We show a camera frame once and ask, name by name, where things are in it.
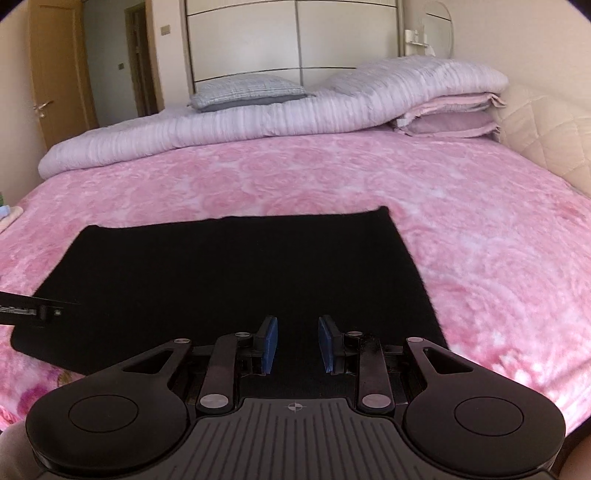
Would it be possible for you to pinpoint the white sliding-door wardrobe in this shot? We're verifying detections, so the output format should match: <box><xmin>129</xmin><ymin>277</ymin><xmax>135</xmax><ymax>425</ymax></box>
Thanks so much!
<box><xmin>184</xmin><ymin>0</ymin><xmax>403</xmax><ymax>89</ymax></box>

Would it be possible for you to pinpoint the dark wooden door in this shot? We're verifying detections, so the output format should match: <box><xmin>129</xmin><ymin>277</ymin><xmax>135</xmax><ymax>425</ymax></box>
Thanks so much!
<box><xmin>124</xmin><ymin>2</ymin><xmax>160</xmax><ymax>116</ymax></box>

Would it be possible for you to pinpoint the pink floral blanket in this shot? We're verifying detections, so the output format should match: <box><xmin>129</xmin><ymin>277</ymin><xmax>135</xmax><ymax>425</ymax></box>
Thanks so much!
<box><xmin>0</xmin><ymin>134</ymin><xmax>591</xmax><ymax>425</ymax></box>

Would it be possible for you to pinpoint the oval wall mirror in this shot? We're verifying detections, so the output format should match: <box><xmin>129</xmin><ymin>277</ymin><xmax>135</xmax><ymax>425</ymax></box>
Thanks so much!
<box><xmin>424</xmin><ymin>0</ymin><xmax>455</xmax><ymax>61</ymax></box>

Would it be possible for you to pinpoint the black garment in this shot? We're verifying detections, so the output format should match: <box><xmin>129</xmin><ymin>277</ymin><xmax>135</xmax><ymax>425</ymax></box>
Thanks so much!
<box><xmin>10</xmin><ymin>206</ymin><xmax>450</xmax><ymax>376</ymax></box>

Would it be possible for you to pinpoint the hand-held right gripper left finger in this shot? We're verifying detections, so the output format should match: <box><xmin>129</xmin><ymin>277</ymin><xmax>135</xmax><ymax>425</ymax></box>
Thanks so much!
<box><xmin>121</xmin><ymin>315</ymin><xmax>279</xmax><ymax>416</ymax></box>

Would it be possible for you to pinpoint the light wooden door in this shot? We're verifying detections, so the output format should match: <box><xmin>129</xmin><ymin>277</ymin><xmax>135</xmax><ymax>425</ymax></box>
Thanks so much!
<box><xmin>28</xmin><ymin>0</ymin><xmax>99</xmax><ymax>151</ymax></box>

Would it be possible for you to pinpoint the grey checked pillow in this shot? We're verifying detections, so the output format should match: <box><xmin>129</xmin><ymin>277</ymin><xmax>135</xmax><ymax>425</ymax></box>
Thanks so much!
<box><xmin>188</xmin><ymin>75</ymin><xmax>315</xmax><ymax>112</ymax></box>

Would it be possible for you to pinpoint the white wall shelf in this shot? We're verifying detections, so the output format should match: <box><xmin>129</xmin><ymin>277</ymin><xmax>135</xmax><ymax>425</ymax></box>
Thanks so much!
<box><xmin>403</xmin><ymin>28</ymin><xmax>438</xmax><ymax>57</ymax></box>

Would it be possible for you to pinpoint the cream quilted headboard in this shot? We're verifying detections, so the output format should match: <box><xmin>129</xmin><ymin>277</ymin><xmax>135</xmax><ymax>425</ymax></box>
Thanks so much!
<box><xmin>498</xmin><ymin>84</ymin><xmax>591</xmax><ymax>197</ymax></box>

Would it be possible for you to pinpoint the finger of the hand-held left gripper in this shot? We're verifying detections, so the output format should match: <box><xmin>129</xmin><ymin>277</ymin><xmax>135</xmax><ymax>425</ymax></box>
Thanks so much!
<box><xmin>0</xmin><ymin>290</ymin><xmax>80</xmax><ymax>328</ymax></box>

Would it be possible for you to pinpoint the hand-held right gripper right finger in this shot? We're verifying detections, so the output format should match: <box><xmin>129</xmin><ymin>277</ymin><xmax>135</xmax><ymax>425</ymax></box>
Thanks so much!
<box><xmin>318</xmin><ymin>315</ymin><xmax>474</xmax><ymax>414</ymax></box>

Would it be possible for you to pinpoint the lilac striped quilt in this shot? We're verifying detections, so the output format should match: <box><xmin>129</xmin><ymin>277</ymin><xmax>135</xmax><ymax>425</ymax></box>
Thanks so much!
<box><xmin>38</xmin><ymin>59</ymin><xmax>509</xmax><ymax>180</ymax></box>

